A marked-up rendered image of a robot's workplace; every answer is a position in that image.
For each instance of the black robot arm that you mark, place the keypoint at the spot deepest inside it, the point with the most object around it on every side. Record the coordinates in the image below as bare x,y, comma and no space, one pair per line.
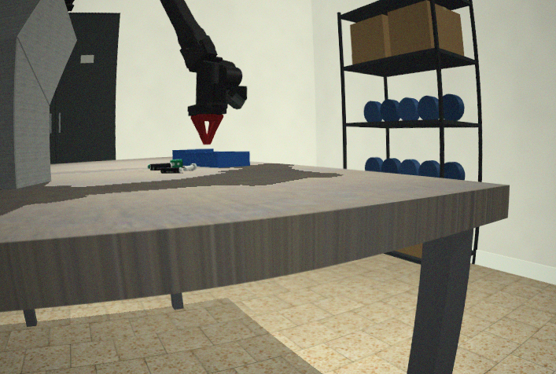
190,34

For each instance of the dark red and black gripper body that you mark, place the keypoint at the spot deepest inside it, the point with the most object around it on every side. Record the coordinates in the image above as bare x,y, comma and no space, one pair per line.
204,93

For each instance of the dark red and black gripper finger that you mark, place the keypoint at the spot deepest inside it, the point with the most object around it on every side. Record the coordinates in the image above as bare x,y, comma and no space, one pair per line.
201,118
195,123

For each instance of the blue three-compartment bin rack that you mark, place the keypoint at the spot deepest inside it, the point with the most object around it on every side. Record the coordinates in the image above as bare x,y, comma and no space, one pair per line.
209,158

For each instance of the grey hex-head bolt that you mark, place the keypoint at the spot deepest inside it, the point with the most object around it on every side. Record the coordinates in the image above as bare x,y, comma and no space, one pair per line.
192,166

